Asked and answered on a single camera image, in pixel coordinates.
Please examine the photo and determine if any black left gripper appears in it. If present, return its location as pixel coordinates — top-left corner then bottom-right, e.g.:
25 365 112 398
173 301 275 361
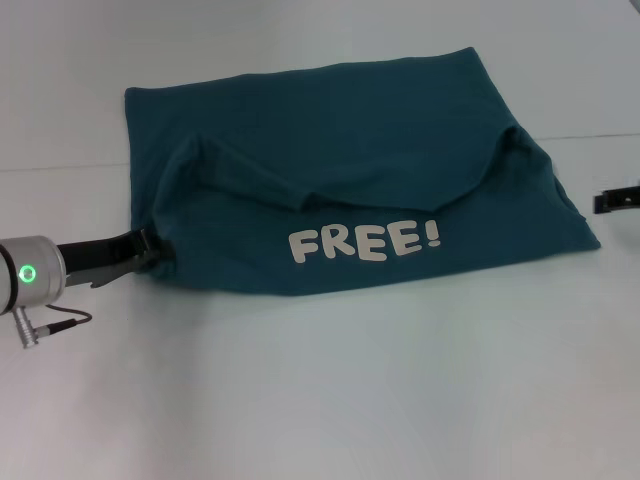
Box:
55 228 176 290

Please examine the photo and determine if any left arm cable with plug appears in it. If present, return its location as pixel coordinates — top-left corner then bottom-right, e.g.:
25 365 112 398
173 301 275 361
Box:
12 305 95 350

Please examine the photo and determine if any teal blue t-shirt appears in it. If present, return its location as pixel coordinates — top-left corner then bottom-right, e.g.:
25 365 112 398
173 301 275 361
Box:
122 46 601 306

